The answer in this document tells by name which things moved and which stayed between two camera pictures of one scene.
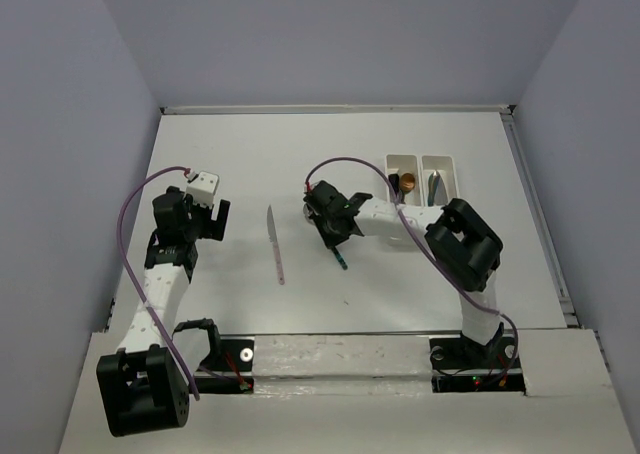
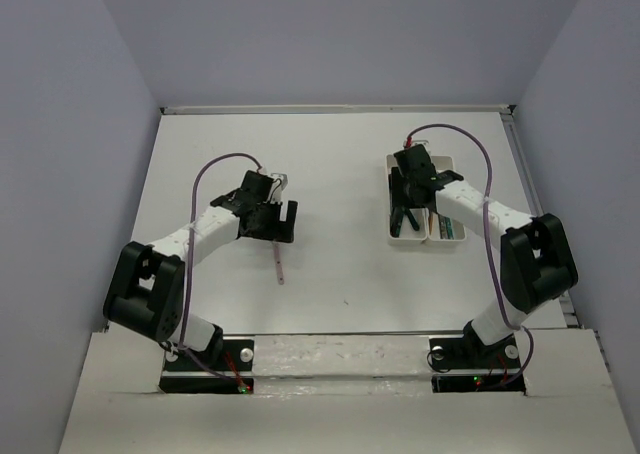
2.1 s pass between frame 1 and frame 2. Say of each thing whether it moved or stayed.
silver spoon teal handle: moved
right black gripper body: moved
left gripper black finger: moved
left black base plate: stayed
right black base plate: stayed
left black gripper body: moved
